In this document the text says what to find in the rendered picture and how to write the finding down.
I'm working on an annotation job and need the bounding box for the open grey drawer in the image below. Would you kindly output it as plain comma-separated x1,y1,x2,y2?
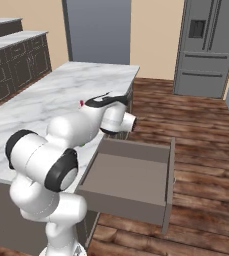
77,136,177,236

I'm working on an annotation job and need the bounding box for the grey door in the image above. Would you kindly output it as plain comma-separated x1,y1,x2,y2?
61,0,132,66

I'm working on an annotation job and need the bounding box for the dark cupboard run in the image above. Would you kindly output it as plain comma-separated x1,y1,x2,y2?
0,17,53,112

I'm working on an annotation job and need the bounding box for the grey fridge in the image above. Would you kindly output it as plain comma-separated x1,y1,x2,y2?
173,0,229,100

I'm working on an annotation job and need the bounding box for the grey island cabinet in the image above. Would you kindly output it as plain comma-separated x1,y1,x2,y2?
0,82,136,256

